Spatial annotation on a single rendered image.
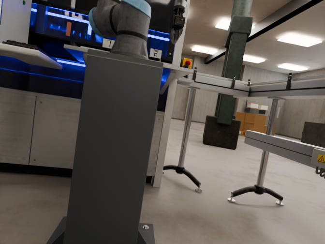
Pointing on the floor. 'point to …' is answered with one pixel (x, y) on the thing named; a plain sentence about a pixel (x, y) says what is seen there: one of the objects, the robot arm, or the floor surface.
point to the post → (169, 108)
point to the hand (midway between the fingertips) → (173, 42)
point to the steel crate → (314, 134)
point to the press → (232, 53)
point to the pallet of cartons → (252, 123)
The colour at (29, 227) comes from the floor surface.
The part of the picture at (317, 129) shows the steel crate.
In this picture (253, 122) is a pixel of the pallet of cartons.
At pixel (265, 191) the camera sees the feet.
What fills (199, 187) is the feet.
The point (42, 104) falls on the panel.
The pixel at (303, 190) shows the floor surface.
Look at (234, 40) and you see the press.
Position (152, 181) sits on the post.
